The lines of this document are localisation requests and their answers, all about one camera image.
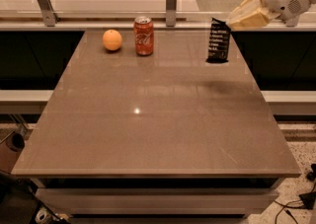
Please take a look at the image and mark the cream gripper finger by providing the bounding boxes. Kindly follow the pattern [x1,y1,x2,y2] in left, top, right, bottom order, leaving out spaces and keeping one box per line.
[226,7,279,29]
[230,0,263,18]

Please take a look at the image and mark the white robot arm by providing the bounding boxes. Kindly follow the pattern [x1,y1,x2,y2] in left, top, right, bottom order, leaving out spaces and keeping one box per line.
[226,0,316,30]

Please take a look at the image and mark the red coca-cola can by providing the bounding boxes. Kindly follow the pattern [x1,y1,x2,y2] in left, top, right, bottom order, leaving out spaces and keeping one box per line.
[133,16,154,56]

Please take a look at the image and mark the orange fruit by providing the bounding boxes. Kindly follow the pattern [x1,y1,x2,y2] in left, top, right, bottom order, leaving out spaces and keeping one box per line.
[103,30,122,51]

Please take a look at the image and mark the grey table base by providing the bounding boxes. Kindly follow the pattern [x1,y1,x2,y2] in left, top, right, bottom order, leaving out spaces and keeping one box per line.
[36,187,278,215]

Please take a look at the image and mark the brown cylinder object left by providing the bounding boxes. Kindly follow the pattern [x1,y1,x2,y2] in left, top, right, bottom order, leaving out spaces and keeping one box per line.
[0,131,25,173]

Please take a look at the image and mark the dark equipment bottom left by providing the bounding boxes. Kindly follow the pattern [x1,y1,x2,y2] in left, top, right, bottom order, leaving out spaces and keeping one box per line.
[0,171,70,224]

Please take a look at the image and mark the middle metal railing bracket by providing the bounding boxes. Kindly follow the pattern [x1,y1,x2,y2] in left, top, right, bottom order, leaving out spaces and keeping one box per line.
[166,0,177,27]

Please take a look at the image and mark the black cables on floor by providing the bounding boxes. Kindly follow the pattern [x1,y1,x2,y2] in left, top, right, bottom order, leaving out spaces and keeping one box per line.
[273,163,316,224]

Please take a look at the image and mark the left metal railing bracket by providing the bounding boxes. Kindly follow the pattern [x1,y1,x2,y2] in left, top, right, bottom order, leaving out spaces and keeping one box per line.
[37,0,58,27]

